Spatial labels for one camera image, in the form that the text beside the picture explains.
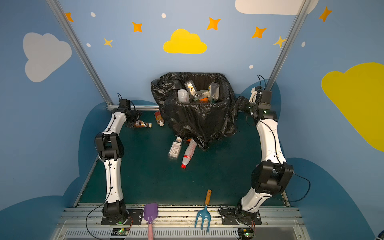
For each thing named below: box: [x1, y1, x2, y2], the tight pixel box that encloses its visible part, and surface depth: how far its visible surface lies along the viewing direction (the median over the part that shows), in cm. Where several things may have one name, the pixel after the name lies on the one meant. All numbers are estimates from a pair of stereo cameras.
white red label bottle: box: [181, 138, 198, 169], surface depth 96 cm
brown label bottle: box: [134, 120, 153, 128], surface depth 113 cm
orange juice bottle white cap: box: [199, 97, 209, 104], surface depth 95 cm
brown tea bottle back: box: [154, 111, 165, 127], surface depth 114 cm
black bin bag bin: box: [150, 72, 238, 151], surface depth 90 cm
